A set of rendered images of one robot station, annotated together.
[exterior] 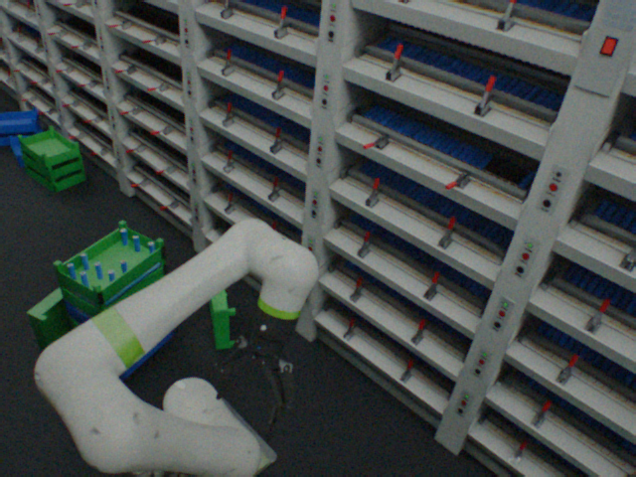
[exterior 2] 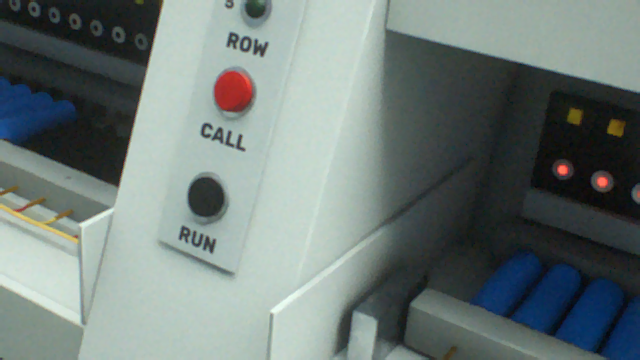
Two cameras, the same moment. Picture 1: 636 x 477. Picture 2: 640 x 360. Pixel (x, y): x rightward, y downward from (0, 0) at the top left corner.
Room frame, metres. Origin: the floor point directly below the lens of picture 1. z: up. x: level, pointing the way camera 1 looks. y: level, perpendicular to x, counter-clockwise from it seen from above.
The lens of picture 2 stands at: (0.68, -0.47, 1.08)
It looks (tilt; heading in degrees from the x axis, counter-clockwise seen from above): 8 degrees down; 347
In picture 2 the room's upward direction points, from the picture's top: 15 degrees clockwise
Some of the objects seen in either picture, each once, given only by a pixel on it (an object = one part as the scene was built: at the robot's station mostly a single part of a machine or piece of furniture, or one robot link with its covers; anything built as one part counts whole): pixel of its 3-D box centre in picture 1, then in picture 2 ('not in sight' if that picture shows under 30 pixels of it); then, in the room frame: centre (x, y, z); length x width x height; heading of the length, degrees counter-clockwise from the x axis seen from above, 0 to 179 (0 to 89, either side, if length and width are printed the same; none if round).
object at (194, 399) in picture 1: (195, 419); not in sight; (0.74, 0.26, 0.45); 0.16 x 0.13 x 0.19; 49
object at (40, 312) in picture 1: (71, 310); not in sight; (1.36, 0.94, 0.10); 0.30 x 0.08 x 0.20; 160
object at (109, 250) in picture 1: (111, 259); not in sight; (1.30, 0.70, 0.44); 0.30 x 0.20 x 0.08; 154
